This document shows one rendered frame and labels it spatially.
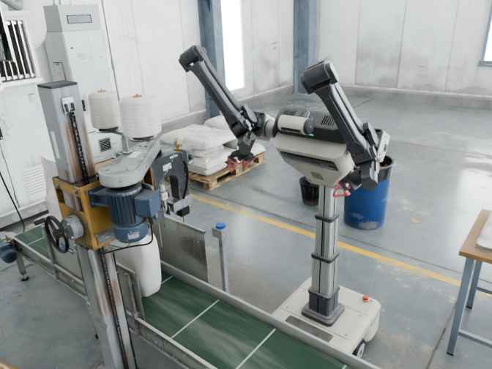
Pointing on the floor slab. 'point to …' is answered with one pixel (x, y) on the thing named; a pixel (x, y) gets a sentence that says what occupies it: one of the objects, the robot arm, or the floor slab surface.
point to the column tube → (86, 259)
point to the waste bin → (370, 200)
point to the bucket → (309, 192)
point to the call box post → (223, 265)
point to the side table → (469, 251)
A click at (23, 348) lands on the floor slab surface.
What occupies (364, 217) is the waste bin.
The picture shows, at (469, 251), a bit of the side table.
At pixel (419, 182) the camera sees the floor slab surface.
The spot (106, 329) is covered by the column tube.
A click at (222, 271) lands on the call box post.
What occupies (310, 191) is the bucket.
